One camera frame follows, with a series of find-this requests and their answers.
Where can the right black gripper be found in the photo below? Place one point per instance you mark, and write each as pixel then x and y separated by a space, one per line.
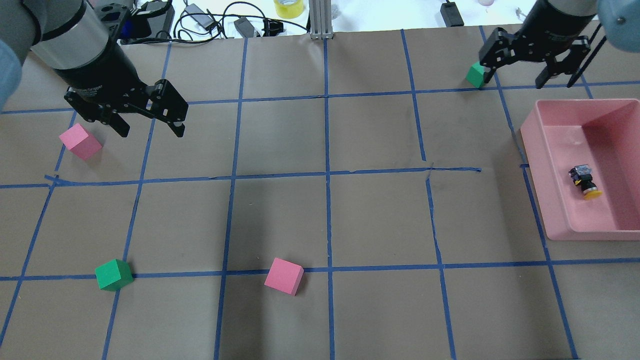
pixel 549 27

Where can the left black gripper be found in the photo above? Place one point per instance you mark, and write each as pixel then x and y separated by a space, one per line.
pixel 98 71

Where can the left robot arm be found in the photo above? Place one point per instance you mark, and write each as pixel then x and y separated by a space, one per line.
pixel 79 42

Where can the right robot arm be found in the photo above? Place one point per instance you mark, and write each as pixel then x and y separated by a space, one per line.
pixel 565 35

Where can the pink cube near left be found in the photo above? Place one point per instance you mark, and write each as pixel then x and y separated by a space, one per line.
pixel 80 142

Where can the pink cube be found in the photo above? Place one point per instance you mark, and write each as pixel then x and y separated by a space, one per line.
pixel 80 142
pixel 284 276

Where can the green cube near bin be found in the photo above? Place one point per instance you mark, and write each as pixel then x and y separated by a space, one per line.
pixel 475 75

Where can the pink plastic bin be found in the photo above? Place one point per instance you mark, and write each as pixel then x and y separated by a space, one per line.
pixel 584 157

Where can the black power adapter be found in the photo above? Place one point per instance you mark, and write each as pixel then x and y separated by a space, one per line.
pixel 451 14

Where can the green cube near left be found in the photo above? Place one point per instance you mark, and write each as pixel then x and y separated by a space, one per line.
pixel 113 275

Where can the pink cube centre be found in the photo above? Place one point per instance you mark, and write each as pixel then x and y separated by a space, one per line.
pixel 284 276

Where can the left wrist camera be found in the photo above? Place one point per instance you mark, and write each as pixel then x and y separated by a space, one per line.
pixel 130 22

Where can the aluminium frame post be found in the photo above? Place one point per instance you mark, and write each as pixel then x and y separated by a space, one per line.
pixel 320 19

